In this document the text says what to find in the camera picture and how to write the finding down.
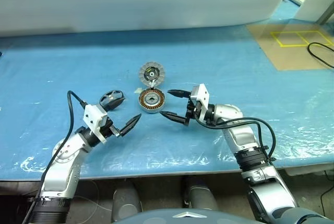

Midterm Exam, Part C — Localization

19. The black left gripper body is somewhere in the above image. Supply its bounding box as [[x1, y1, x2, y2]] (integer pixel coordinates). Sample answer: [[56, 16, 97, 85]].
[[100, 117, 123, 139]]

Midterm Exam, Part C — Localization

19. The spoked motor rotor cover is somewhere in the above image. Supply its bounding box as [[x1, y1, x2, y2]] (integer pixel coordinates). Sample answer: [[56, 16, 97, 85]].
[[99, 90, 126, 110]]

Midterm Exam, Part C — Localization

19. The grey rounded shape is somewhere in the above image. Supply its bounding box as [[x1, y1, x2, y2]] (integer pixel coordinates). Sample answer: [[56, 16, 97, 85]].
[[186, 178, 219, 210], [112, 182, 143, 223]]

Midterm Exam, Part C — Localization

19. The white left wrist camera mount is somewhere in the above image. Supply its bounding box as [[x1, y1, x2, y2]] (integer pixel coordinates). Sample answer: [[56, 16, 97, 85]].
[[82, 103, 109, 145]]

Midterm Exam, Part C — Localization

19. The grey round motor end disc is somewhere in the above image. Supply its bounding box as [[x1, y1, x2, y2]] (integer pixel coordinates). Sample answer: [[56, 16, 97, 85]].
[[138, 62, 165, 89]]

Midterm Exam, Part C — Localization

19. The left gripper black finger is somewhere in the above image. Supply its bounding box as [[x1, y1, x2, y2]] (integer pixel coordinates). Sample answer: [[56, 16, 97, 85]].
[[104, 96, 126, 112], [119, 113, 142, 137]]

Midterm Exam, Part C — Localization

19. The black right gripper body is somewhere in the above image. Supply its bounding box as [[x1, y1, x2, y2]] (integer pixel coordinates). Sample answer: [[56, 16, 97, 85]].
[[184, 95, 202, 126]]

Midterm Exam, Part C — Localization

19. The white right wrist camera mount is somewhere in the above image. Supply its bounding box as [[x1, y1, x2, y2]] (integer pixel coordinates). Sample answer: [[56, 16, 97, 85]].
[[189, 83, 210, 120]]

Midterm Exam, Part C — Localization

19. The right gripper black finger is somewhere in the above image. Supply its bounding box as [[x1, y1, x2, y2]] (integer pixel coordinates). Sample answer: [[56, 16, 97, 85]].
[[166, 89, 191, 99], [159, 111, 189, 125]]

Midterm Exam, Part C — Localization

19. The grey metal post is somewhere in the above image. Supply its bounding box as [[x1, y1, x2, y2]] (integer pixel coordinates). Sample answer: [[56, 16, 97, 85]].
[[318, 2, 334, 25]]

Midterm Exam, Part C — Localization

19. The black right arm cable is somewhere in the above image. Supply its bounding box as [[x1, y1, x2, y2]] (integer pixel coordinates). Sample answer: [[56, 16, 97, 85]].
[[194, 115, 277, 162]]

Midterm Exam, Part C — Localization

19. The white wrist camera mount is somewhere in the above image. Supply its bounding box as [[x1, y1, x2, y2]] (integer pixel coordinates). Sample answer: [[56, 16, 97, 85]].
[[189, 83, 210, 120], [82, 103, 109, 145]]

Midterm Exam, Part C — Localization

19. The brown cardboard sheet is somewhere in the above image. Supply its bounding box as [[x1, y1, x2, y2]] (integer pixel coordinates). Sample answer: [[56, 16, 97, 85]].
[[246, 22, 334, 71]]

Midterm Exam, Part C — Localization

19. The motor stator with copper windings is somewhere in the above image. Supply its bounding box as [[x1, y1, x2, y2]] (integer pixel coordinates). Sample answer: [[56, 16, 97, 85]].
[[137, 89, 168, 115]]

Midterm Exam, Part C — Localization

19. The yellow tape marking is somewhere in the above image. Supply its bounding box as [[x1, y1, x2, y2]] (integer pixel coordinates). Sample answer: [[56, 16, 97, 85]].
[[270, 30, 332, 48]]

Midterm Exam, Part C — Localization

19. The grey robot torso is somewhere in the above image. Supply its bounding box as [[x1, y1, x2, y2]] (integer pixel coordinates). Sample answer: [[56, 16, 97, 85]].
[[112, 204, 259, 224]]

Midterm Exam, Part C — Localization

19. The black cable on cardboard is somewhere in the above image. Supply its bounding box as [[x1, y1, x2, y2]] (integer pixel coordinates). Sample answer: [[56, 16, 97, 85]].
[[307, 42, 334, 67]]

